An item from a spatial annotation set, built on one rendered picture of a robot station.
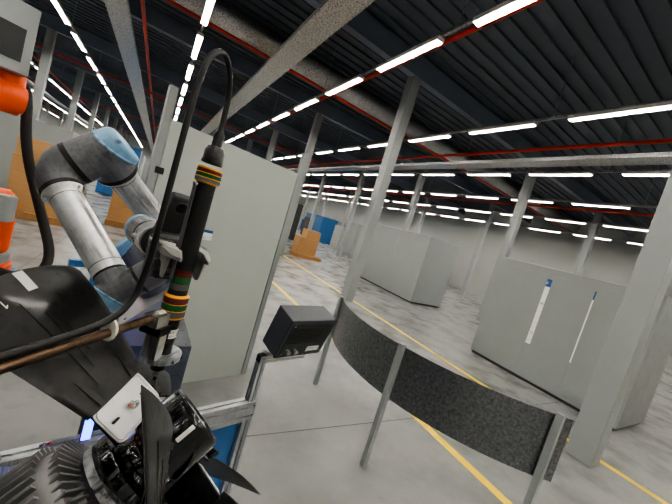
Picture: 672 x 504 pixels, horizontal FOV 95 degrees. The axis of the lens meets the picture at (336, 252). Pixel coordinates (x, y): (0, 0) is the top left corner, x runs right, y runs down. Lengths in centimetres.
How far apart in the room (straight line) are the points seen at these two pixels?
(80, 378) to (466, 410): 209
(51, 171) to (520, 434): 249
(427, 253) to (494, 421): 828
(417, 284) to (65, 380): 1002
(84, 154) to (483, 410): 229
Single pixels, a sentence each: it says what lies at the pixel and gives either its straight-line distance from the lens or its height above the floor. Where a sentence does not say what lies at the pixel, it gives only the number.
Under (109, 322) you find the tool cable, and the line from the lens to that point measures 55.
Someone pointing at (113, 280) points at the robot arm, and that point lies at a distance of 91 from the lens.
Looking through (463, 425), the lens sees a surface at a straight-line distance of 238.
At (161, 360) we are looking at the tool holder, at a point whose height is 130.
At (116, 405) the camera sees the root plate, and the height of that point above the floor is 126.
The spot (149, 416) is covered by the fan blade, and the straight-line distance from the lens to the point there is 35.
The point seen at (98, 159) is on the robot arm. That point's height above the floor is 161.
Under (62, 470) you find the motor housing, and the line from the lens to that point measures 65.
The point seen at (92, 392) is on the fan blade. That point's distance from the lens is 61.
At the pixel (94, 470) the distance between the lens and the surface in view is 65.
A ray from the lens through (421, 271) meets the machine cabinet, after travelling 1030.
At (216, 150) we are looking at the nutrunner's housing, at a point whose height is 169.
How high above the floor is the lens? 162
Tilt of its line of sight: 4 degrees down
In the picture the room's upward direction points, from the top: 17 degrees clockwise
